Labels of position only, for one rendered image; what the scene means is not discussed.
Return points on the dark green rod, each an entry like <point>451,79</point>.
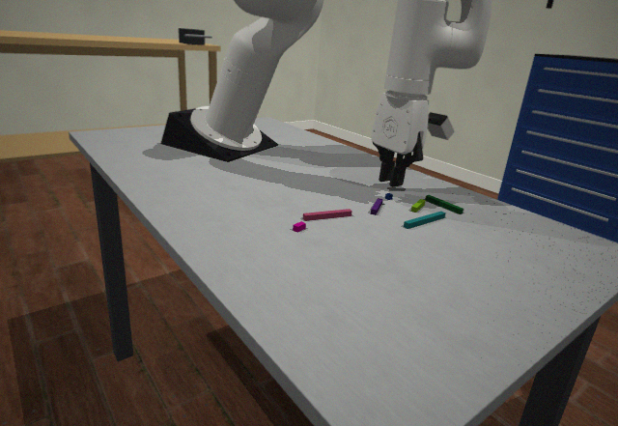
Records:
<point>444,204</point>

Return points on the pink rod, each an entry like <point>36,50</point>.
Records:
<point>325,215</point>

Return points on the turquoise rod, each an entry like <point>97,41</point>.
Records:
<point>424,219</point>

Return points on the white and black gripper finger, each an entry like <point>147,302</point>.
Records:
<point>386,156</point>
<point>398,172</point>

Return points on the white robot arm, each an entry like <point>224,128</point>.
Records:
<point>422,41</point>

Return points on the lime green rod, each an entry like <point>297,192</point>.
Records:
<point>418,205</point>

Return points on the magenta rod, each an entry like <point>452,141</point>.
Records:
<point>299,226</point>

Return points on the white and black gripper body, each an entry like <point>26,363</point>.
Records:
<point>398,121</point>

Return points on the purple rod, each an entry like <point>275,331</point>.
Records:
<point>376,206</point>

